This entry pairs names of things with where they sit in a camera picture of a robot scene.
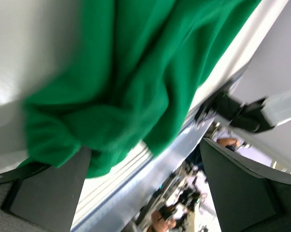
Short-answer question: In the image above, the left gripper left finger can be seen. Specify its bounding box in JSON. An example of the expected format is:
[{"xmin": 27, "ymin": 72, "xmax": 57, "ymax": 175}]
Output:
[{"xmin": 0, "ymin": 147, "xmax": 91, "ymax": 232}]

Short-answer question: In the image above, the green t shirt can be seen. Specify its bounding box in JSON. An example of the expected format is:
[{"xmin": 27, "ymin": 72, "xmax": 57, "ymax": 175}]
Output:
[{"xmin": 24, "ymin": 0, "xmax": 259, "ymax": 178}]

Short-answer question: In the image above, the person in background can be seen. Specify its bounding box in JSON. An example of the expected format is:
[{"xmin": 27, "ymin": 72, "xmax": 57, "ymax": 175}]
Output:
[{"xmin": 141, "ymin": 203, "xmax": 187, "ymax": 232}]

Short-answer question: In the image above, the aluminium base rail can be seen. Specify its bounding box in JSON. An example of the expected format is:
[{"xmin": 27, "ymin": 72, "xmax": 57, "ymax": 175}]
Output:
[{"xmin": 72, "ymin": 62, "xmax": 251, "ymax": 230}]

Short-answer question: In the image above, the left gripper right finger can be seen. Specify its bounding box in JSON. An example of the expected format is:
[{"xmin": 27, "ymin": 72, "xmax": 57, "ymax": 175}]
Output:
[{"xmin": 200, "ymin": 139, "xmax": 291, "ymax": 232}]

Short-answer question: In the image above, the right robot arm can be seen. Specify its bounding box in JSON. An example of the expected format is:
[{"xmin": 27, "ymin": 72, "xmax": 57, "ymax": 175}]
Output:
[{"xmin": 195, "ymin": 90, "xmax": 291, "ymax": 133}]

